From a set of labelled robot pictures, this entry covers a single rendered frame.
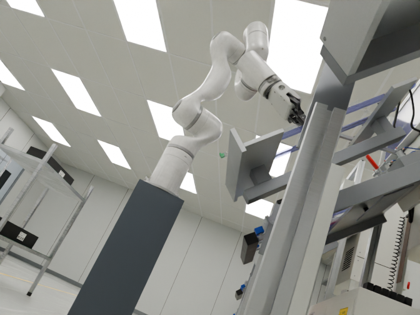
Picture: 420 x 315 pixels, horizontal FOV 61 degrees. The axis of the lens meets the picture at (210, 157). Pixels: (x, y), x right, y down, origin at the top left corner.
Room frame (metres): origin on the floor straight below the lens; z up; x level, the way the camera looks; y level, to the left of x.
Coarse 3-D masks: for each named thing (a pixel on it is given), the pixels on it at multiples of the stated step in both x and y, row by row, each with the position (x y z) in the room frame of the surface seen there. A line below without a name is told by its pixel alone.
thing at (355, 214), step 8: (416, 184) 1.25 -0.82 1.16; (392, 192) 1.08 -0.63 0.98; (400, 192) 1.11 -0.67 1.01; (408, 192) 1.35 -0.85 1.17; (376, 200) 1.29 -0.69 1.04; (384, 200) 1.15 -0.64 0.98; (392, 200) 1.20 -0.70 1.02; (352, 208) 1.29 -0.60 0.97; (360, 208) 1.34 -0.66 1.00; (368, 208) 1.36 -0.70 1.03; (376, 208) 1.24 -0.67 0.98; (384, 208) 1.30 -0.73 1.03; (344, 216) 1.39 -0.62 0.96; (352, 216) 1.45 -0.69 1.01; (360, 216) 1.51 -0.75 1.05; (368, 216) 1.35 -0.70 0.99; (376, 216) 1.65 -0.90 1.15; (336, 224) 1.51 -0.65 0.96; (344, 224) 1.58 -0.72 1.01; (352, 224) 1.65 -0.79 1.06; (328, 232) 1.64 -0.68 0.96
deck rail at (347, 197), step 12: (408, 168) 1.02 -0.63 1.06; (372, 180) 1.05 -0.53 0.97; (384, 180) 1.04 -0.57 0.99; (396, 180) 1.03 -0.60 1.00; (408, 180) 1.02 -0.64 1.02; (348, 192) 1.06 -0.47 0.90; (360, 192) 1.05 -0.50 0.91; (372, 192) 1.04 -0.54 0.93; (384, 192) 1.04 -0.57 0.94; (336, 204) 1.07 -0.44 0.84; (348, 204) 1.06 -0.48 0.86
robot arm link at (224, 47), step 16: (224, 32) 1.24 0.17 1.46; (224, 48) 1.25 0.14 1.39; (240, 48) 1.27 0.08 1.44; (224, 64) 1.27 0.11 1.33; (208, 80) 1.29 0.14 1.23; (224, 80) 1.29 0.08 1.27; (192, 96) 1.26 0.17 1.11; (208, 96) 1.29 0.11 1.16; (176, 112) 1.28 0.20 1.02; (192, 112) 1.27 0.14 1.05
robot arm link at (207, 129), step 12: (204, 108) 1.30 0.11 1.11; (204, 120) 1.29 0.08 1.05; (216, 120) 1.32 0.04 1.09; (192, 132) 1.35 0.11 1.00; (204, 132) 1.32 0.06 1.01; (216, 132) 1.32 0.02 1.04; (168, 144) 1.32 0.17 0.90; (180, 144) 1.28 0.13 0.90; (192, 144) 1.29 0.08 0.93; (204, 144) 1.34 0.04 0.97; (192, 156) 1.32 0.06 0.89
